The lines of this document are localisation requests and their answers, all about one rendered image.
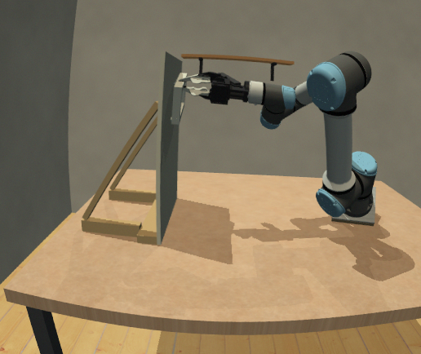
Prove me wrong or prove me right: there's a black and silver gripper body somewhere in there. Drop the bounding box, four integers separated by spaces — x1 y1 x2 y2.
210 76 250 104

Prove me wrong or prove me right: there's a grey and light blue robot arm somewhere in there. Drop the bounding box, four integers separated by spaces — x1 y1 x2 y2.
247 51 377 218

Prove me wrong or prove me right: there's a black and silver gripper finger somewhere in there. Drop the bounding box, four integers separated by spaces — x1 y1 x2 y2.
183 86 211 100
179 72 221 84

